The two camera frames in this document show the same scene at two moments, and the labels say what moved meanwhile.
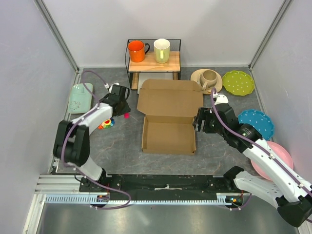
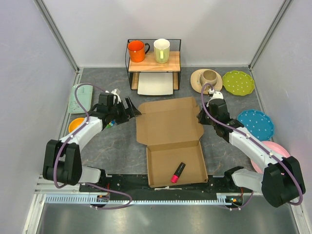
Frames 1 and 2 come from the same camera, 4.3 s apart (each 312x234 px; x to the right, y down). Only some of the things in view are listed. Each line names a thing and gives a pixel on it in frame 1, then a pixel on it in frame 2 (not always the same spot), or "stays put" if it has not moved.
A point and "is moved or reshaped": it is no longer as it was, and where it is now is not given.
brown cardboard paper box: x=169 y=107 is moved or reshaped
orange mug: x=136 y=48 stays put
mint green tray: x=80 y=98 stays put
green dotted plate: x=238 y=83 stays put
